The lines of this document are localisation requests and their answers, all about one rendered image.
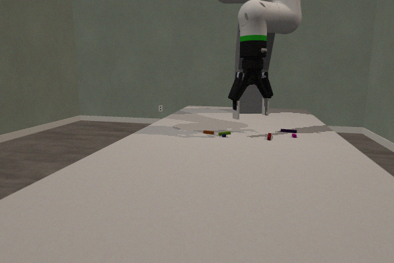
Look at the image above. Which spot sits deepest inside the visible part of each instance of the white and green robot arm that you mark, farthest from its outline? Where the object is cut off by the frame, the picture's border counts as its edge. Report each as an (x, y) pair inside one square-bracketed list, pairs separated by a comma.
[(257, 17)]

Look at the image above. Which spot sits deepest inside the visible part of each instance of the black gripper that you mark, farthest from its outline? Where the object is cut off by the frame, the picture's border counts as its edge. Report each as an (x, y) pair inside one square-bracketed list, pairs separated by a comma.
[(252, 74)]

